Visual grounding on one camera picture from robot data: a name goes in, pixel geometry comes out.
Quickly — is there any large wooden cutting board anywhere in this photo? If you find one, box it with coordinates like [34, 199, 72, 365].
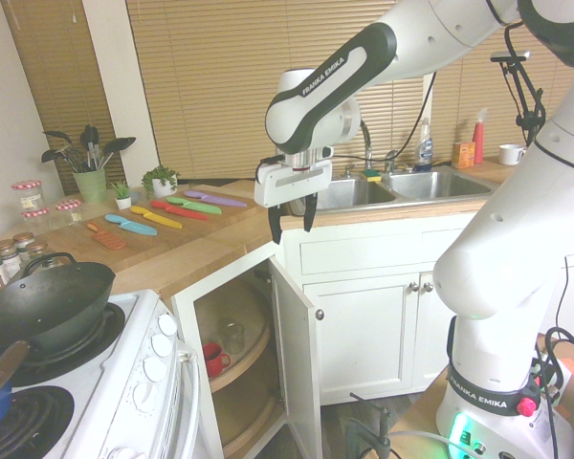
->
[40, 184, 264, 274]

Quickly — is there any narrow tan window blind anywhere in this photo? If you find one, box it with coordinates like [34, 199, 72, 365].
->
[0, 0, 116, 197]

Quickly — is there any white corner cabinet frame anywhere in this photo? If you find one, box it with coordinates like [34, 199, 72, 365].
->
[170, 248, 288, 459]

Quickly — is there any black bar clamp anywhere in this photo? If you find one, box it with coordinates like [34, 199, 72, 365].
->
[346, 391, 393, 459]

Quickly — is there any orange cardboard box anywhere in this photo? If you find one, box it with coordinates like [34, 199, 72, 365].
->
[452, 141, 477, 169]

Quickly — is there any red spray bottle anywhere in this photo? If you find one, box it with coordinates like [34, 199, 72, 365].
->
[472, 107, 489, 164]

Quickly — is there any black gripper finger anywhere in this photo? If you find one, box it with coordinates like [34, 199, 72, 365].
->
[303, 192, 319, 233]
[267, 204, 285, 245]

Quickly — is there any white corner cabinet door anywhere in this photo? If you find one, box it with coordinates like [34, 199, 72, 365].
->
[269, 255, 326, 436]

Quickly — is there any black spatula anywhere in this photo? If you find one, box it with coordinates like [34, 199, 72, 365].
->
[42, 129, 80, 168]

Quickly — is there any red mug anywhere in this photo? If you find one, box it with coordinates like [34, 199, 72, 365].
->
[201, 341, 232, 379]

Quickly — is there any black wok wooden handle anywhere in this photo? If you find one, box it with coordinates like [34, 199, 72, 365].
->
[0, 252, 117, 405]

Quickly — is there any stainless steel double sink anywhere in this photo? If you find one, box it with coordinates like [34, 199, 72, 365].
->
[289, 164, 501, 216]

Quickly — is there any spiky plant white pot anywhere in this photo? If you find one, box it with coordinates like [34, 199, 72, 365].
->
[110, 180, 134, 210]

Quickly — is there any orange knife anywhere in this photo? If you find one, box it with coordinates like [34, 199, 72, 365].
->
[86, 223, 128, 251]

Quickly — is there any white false drawer panel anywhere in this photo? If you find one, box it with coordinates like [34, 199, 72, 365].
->
[299, 228, 463, 276]

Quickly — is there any tall jar checked lid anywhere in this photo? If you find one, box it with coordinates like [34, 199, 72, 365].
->
[11, 179, 46, 214]

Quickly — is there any black ladle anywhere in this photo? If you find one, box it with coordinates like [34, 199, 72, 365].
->
[41, 149, 82, 172]

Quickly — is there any red knife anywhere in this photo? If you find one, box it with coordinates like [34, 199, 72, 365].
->
[150, 199, 209, 222]

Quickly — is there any clear glass jar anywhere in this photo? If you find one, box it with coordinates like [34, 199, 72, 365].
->
[218, 318, 247, 356]

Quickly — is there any purple knife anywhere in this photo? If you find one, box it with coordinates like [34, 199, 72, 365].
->
[184, 190, 248, 208]

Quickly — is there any green knife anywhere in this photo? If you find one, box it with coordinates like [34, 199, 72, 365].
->
[166, 195, 223, 215]

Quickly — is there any white electric stove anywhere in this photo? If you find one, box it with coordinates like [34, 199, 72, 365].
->
[0, 289, 211, 459]

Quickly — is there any chrome faucet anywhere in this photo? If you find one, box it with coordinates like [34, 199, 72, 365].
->
[342, 119, 406, 181]

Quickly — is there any wide tan window blind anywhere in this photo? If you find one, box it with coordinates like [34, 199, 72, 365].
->
[126, 0, 574, 181]

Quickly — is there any clear dish soap bottle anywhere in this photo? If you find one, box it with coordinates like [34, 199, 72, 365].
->
[413, 117, 435, 174]

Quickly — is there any black coil burner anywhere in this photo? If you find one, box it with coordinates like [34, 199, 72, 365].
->
[9, 303, 126, 382]
[0, 385, 76, 459]

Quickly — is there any green utensil holder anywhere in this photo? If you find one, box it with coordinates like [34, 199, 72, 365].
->
[72, 167, 109, 205]

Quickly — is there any blue knife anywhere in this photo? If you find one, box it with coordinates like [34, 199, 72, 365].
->
[104, 213, 158, 237]

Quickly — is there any white sink cabinet door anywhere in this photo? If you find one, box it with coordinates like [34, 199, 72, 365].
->
[303, 273, 418, 405]
[413, 273, 460, 393]

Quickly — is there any yellow knife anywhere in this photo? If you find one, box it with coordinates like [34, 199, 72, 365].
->
[129, 206, 184, 230]

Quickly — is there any short jar checked lid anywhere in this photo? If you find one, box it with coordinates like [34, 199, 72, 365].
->
[53, 199, 83, 226]
[21, 207, 52, 235]

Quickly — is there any white stove knob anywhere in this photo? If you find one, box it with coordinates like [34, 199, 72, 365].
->
[156, 313, 178, 338]
[150, 333, 172, 359]
[143, 356, 167, 383]
[131, 382, 158, 410]

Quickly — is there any wooden lazy susan shelf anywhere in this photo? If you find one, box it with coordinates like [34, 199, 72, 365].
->
[193, 279, 273, 393]
[219, 382, 276, 458]

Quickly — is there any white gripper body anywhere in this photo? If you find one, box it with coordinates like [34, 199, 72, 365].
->
[254, 160, 334, 209]

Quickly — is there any trailing plant white pot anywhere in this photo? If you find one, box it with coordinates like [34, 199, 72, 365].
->
[141, 164, 182, 200]

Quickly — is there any white mug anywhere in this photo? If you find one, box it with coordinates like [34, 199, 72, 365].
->
[498, 143, 527, 166]

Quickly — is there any black slotted spoon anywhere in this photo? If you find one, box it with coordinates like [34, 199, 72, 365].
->
[102, 137, 138, 171]

